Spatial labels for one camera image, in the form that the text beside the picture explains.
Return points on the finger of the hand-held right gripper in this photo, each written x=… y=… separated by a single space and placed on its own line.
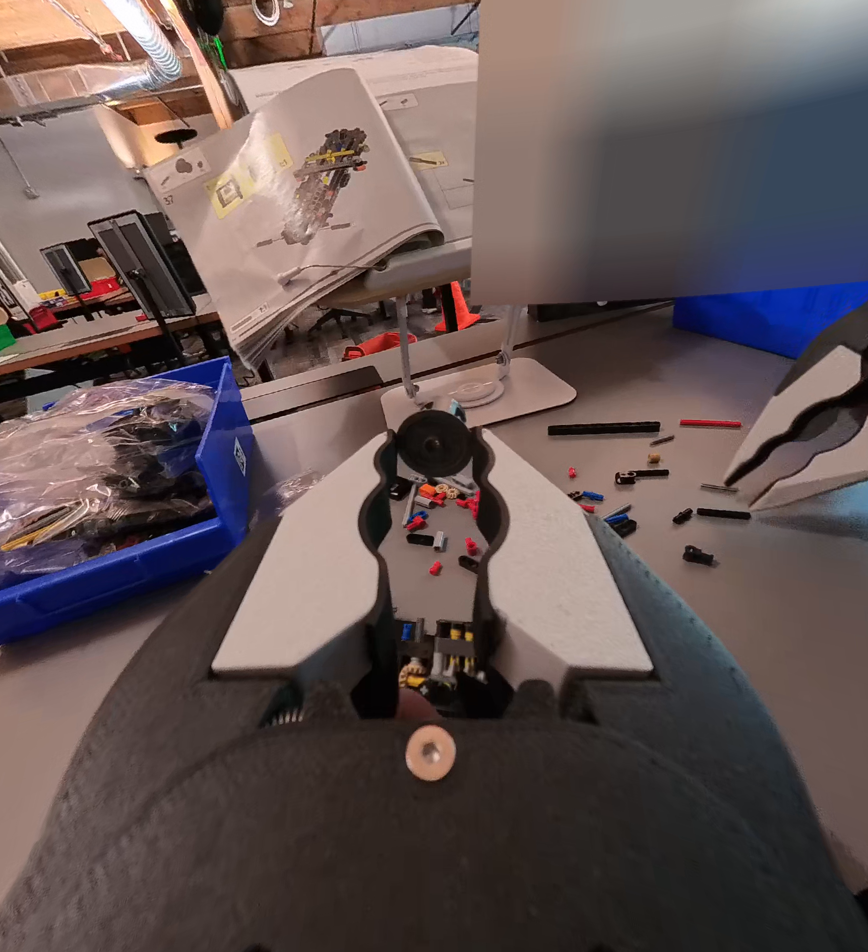
x=813 y=387
x=850 y=457

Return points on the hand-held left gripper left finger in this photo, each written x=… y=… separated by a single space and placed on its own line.
x=300 y=587

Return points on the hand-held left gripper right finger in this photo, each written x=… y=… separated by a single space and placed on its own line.
x=560 y=587

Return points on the lego pieces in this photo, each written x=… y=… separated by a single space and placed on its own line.
x=420 y=538

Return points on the short grey lego axle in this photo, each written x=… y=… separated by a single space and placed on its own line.
x=718 y=488

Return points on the grey lego gear assembly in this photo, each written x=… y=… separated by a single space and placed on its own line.
x=434 y=442

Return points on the lego chassis assembly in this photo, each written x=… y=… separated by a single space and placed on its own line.
x=441 y=658

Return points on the lego instruction booklet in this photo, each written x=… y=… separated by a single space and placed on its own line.
x=330 y=223

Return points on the empty clear plastic bag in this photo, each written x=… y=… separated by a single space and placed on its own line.
x=292 y=487

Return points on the white book stand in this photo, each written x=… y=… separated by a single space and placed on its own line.
x=523 y=387

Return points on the orange traffic cone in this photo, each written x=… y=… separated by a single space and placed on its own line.
x=382 y=346
x=455 y=309

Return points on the pile of clear parts bags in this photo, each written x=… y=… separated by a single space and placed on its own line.
x=69 y=461

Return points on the tilted panel on stand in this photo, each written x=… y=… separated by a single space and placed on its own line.
x=144 y=268

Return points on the black floor lamp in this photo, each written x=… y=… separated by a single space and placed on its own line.
x=177 y=136

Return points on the silver ventilation duct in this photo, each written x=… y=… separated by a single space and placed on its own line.
x=147 y=52

